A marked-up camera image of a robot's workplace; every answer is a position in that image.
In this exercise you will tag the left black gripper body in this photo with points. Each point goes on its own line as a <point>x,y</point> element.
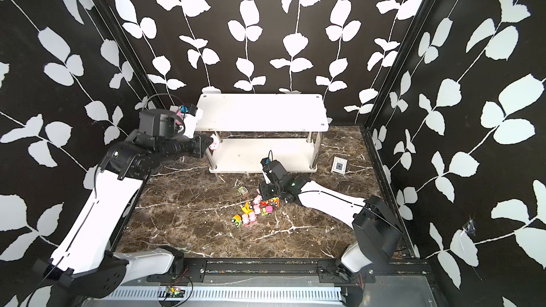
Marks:
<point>193,147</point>

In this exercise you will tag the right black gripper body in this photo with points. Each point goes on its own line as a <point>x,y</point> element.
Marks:
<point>269,191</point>

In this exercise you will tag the pink rubber pig toy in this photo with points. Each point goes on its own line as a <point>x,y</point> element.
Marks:
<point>249,218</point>
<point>215,143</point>
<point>257,200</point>

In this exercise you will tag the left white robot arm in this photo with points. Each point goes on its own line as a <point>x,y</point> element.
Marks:
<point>83,265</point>

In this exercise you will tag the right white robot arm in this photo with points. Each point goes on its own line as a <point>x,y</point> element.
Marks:
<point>376,229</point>

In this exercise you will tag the red toy car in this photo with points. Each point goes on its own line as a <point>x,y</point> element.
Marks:
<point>274,202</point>

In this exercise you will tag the green pink toy car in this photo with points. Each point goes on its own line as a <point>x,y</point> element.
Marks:
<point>267,210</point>

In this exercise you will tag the yellow orange dump truck toy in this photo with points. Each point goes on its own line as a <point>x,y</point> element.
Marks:
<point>247,208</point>

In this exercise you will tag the green cement mixer truck toy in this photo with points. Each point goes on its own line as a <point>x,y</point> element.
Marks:
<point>237,221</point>

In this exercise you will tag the white two-tier shelf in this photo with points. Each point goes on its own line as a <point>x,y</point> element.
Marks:
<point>250,127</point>

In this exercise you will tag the white square tag card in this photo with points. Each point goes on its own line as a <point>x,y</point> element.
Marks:
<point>339,165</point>

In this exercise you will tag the white perforated vent strip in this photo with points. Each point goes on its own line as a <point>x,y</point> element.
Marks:
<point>322,295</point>

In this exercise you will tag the small green circuit board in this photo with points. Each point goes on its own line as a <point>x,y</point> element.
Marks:
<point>174,292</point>

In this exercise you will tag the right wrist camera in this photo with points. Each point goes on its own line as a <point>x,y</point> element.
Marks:
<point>273,170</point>

